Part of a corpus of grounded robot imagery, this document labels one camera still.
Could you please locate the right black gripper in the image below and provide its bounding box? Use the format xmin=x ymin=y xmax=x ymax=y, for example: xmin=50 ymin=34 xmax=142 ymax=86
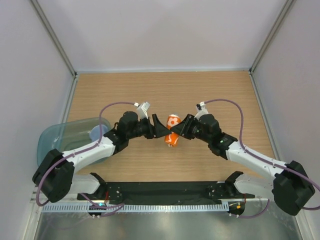
xmin=170 ymin=114 xmax=211 ymax=144

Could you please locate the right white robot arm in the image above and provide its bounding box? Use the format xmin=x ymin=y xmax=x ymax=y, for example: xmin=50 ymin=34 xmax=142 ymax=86
xmin=171 ymin=114 xmax=315 ymax=216

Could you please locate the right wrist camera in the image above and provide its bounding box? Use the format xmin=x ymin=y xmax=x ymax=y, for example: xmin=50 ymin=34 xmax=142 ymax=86
xmin=194 ymin=101 xmax=209 ymax=121

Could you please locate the white slotted cable duct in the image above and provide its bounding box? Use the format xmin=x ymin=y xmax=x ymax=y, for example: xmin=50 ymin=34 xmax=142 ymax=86
xmin=42 ymin=202 xmax=229 ymax=213

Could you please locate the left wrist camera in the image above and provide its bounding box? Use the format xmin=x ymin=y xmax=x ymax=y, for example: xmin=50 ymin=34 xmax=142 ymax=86
xmin=134 ymin=101 xmax=150 ymax=120

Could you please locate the blue bear towel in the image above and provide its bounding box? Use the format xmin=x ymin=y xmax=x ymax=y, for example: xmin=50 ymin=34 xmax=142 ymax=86
xmin=89 ymin=124 xmax=109 ymax=142

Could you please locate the translucent blue plastic bin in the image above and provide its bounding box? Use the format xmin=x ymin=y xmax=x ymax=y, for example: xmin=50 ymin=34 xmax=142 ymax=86
xmin=36 ymin=117 xmax=112 ymax=166

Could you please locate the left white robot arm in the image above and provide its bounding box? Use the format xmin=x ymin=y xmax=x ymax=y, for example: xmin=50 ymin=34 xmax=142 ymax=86
xmin=32 ymin=111 xmax=171 ymax=203

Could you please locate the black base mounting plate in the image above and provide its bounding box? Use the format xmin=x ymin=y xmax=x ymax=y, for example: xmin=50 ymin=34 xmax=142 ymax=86
xmin=86 ymin=181 xmax=255 ymax=206

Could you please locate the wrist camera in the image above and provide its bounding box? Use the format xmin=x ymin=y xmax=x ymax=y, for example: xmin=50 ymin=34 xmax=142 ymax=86
xmin=194 ymin=101 xmax=209 ymax=121
xmin=134 ymin=101 xmax=150 ymax=120

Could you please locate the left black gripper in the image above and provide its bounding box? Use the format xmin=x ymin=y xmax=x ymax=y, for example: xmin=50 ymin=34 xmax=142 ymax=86
xmin=126 ymin=114 xmax=171 ymax=140

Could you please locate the orange and white towel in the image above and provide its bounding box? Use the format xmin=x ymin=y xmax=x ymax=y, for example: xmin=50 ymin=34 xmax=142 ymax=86
xmin=163 ymin=113 xmax=182 ymax=148

